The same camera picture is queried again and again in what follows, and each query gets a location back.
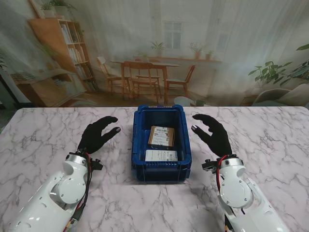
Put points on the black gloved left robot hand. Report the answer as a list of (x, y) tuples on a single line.
[(96, 136)]

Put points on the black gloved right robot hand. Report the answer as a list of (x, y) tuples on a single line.
[(214, 136)]

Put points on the small cardboard package with label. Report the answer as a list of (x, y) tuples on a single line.
[(161, 135)]

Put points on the long cardboard package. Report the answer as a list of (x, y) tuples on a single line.
[(161, 155)]

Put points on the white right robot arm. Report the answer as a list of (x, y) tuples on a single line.
[(243, 195)]

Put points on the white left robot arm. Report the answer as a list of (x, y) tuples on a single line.
[(48, 198)]

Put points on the blue plastic turnover box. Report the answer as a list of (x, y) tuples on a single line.
[(160, 169)]

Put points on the printed room scene backdrop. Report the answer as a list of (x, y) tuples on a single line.
[(154, 48)]

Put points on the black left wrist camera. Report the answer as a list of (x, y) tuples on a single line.
[(96, 164)]

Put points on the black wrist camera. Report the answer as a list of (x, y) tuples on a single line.
[(209, 166), (96, 164)]

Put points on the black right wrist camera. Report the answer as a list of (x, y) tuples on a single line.
[(209, 166)]

